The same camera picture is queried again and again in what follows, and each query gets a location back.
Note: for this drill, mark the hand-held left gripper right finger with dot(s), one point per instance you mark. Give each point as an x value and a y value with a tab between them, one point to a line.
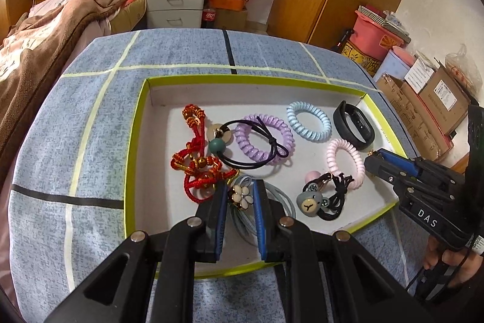
261	224

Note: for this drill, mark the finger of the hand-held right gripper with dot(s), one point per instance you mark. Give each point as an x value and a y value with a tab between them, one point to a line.
400	161
382	171

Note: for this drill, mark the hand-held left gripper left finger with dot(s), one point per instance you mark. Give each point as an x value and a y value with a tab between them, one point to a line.
220	228

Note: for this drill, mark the yellow-green cardboard box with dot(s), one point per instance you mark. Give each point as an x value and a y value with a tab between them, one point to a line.
174	224

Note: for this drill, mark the black fitness band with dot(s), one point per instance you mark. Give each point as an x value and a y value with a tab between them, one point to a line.
342	126

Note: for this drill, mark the person's right hand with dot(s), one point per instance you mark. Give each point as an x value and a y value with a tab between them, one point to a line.
469	265

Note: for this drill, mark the long cardboard box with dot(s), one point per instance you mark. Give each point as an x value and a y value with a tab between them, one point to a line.
412	115

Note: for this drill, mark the open cardboard box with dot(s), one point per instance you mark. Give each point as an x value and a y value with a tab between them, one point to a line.
446	99

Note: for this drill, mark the white labelled box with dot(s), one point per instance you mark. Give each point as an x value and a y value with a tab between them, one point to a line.
419	75

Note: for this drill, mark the light blue box pink lid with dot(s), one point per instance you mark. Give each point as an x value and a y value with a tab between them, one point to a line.
397	63

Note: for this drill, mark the patterned yellow box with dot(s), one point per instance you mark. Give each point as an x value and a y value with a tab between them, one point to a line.
359	60

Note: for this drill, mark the clear plastic bag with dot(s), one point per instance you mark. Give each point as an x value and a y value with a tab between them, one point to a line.
459	65

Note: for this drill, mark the pink plastic tub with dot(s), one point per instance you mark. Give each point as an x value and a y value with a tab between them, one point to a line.
372	37

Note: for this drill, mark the striped flat box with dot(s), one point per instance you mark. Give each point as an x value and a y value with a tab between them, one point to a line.
389	24

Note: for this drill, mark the blue-grey checked bedsheet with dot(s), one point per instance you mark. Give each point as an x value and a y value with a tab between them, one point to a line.
94	137

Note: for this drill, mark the small cardboard box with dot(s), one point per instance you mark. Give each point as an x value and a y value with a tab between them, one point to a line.
232	19

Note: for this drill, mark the cola bottle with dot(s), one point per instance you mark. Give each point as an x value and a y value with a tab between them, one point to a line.
210	18

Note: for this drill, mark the orange box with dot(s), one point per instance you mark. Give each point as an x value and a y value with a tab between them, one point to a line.
227	3

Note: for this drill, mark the pillow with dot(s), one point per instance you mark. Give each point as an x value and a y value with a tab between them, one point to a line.
134	3

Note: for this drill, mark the brown blanket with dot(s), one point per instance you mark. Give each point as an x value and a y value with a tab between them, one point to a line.
49	43

